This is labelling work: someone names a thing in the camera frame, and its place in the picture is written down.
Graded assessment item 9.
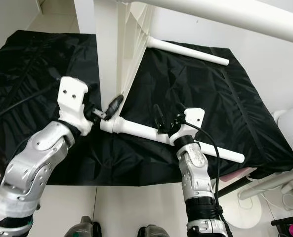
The pink mattress edge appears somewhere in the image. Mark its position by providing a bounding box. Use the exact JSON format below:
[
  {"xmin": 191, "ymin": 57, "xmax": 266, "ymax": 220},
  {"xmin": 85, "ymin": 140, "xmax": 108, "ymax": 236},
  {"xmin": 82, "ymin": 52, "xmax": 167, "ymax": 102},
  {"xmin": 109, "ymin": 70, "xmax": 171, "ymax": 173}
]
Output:
[{"xmin": 223, "ymin": 167, "xmax": 258, "ymax": 181}]

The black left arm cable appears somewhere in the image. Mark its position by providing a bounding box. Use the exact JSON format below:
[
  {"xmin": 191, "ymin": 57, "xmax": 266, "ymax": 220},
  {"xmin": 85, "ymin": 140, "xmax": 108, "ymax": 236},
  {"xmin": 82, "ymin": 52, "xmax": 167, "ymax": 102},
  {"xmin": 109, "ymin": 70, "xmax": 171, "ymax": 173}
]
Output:
[{"xmin": 0, "ymin": 81, "xmax": 63, "ymax": 119}]

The grey robot left leg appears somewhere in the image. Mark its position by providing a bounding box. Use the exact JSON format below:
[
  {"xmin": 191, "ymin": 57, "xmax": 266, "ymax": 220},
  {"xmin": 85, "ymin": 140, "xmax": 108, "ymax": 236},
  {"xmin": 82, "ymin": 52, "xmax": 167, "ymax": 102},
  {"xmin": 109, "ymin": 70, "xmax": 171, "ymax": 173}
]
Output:
[{"xmin": 65, "ymin": 216, "xmax": 100, "ymax": 237}]

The white plastic table leg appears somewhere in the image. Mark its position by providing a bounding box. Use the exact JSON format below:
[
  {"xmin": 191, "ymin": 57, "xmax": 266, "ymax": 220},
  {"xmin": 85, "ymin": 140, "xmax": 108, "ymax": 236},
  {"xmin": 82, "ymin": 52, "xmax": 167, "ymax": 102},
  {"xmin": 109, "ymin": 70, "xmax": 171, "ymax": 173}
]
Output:
[
  {"xmin": 99, "ymin": 116, "xmax": 246, "ymax": 164},
  {"xmin": 131, "ymin": 0, "xmax": 293, "ymax": 47},
  {"xmin": 149, "ymin": 37, "xmax": 230, "ymax": 67}
]

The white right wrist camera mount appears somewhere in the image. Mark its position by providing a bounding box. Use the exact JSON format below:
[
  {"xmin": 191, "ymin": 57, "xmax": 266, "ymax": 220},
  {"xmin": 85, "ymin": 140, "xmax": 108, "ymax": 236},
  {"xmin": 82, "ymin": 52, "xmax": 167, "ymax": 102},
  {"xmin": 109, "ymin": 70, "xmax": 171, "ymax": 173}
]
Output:
[{"xmin": 168, "ymin": 108, "xmax": 206, "ymax": 145}]

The white round fan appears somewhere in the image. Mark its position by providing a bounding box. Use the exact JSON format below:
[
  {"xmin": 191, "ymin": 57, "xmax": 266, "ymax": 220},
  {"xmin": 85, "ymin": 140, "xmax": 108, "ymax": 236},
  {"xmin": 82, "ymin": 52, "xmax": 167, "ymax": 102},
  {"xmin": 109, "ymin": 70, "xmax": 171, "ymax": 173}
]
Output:
[{"xmin": 238, "ymin": 104, "xmax": 293, "ymax": 200}]

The black quilted cloth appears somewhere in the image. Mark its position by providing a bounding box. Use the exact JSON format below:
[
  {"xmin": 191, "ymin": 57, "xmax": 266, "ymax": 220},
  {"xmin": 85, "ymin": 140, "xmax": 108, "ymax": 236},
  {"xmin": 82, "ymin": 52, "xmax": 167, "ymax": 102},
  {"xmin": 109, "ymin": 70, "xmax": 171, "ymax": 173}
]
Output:
[{"xmin": 0, "ymin": 30, "xmax": 293, "ymax": 186}]

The black rack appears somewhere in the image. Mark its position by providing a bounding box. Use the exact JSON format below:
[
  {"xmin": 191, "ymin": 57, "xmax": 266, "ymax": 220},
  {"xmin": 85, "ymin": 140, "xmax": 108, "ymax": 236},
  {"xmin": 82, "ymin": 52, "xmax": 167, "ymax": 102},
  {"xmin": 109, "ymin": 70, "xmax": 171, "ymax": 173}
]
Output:
[{"xmin": 271, "ymin": 216, "xmax": 293, "ymax": 237}]

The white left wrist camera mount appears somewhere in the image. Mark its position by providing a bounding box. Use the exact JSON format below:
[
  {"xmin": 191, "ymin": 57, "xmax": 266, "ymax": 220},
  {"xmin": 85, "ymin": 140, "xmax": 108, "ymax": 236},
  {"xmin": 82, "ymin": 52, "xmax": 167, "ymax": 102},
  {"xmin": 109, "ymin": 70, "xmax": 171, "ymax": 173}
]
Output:
[{"xmin": 57, "ymin": 76, "xmax": 90, "ymax": 136}]

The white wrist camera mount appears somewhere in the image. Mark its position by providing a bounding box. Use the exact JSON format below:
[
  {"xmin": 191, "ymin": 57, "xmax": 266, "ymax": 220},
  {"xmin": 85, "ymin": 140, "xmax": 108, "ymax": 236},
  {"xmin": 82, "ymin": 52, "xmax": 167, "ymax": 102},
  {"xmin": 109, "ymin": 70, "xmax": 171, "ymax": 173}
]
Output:
[
  {"xmin": 57, "ymin": 76, "xmax": 90, "ymax": 136},
  {"xmin": 168, "ymin": 108, "xmax": 206, "ymax": 145}
]

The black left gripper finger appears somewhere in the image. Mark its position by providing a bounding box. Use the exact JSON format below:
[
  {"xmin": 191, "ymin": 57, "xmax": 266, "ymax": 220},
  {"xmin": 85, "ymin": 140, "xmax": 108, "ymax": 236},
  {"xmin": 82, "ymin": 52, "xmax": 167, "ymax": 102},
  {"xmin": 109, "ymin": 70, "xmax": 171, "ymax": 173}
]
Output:
[{"xmin": 106, "ymin": 95, "xmax": 124, "ymax": 117}]

